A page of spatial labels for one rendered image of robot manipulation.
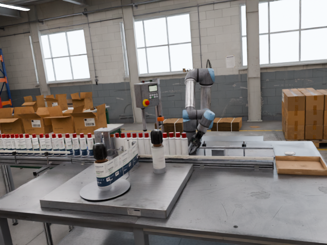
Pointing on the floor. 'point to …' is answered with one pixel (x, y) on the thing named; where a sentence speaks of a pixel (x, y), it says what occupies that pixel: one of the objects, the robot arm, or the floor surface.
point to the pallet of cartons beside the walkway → (304, 115)
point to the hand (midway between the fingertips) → (190, 151)
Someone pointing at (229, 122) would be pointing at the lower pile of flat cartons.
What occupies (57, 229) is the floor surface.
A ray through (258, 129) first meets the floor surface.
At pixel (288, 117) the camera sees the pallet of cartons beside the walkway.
